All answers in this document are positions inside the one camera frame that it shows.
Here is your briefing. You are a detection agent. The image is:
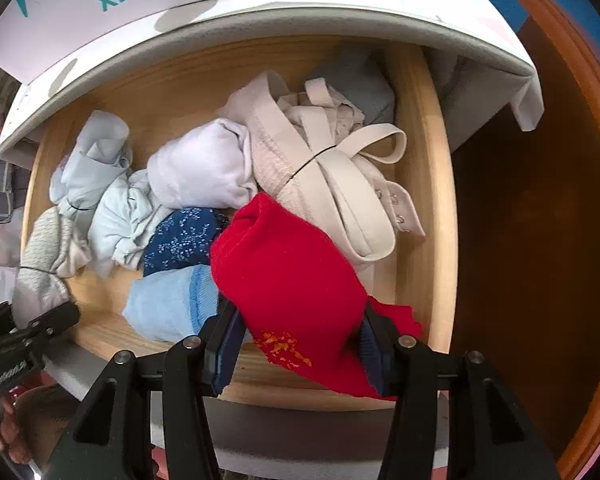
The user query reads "beige bra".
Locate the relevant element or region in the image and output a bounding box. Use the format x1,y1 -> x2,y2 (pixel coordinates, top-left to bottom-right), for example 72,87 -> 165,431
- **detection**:
217,71 -> 426,276

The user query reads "pale blue underwear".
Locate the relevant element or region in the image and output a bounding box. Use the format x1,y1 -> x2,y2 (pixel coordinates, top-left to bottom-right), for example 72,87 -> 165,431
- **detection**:
87,170 -> 173,278

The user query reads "grey ribbed knit garment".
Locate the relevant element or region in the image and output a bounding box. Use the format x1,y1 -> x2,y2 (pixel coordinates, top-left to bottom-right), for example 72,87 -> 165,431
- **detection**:
315,50 -> 397,126

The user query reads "grey patterned underwear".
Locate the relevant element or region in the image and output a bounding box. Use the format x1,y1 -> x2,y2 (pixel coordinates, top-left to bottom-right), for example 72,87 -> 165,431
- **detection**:
12,206 -> 91,328

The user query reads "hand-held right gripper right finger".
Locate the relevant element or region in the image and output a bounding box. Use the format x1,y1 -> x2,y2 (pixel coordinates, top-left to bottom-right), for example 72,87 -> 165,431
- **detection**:
360,300 -> 563,480

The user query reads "wooden drawer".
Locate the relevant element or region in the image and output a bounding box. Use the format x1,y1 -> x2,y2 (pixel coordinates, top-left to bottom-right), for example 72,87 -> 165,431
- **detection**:
22,35 -> 456,476

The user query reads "light blue underwear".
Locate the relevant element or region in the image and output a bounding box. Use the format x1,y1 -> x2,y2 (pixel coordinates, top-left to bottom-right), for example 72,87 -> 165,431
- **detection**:
122,264 -> 253,346

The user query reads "brown wooden door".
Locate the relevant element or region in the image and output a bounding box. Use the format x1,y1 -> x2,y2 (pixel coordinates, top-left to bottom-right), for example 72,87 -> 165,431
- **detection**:
450,0 -> 600,480

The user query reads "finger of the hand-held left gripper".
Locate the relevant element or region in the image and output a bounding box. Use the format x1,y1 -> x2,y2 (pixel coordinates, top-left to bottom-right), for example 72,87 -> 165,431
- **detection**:
12,301 -> 81,343

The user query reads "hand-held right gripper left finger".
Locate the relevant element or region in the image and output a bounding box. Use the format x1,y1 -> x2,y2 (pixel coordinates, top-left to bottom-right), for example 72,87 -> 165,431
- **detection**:
45,302 -> 253,480

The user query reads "white sock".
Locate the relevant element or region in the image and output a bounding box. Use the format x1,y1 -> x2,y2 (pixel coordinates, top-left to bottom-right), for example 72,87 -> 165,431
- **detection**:
49,110 -> 133,216
146,117 -> 261,211

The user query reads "navy floral underwear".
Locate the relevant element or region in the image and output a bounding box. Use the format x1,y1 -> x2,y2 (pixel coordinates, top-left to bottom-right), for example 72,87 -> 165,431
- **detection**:
141,206 -> 231,277

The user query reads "person's left hand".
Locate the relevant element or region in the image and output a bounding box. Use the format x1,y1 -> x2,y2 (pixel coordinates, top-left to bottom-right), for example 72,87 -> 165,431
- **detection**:
0,400 -> 31,465

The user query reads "red sock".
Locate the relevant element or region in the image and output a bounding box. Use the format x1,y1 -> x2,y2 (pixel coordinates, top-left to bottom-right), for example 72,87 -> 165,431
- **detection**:
210,192 -> 423,401

